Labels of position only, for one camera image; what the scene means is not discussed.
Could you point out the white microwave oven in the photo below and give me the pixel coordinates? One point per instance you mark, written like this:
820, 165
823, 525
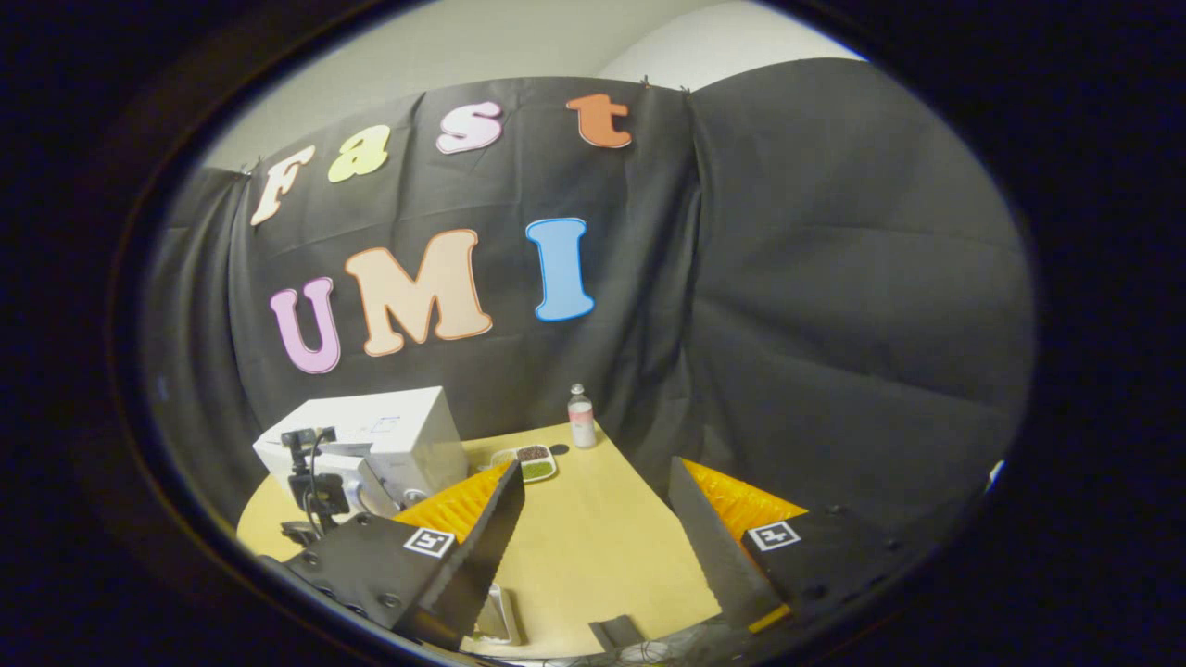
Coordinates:
408, 435

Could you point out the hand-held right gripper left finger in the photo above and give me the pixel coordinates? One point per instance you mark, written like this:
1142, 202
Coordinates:
482, 565

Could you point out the clear bottle with pink label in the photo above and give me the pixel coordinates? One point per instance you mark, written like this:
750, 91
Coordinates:
582, 426

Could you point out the black table clamp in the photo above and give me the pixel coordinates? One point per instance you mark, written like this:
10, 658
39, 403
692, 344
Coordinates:
616, 634

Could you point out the sectioned dish of grains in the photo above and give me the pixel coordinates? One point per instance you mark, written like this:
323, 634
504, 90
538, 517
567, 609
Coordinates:
536, 459

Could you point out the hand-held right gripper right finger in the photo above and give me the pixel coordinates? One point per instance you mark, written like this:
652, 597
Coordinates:
713, 556

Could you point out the white ribbed tray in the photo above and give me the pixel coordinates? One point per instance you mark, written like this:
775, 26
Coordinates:
500, 616

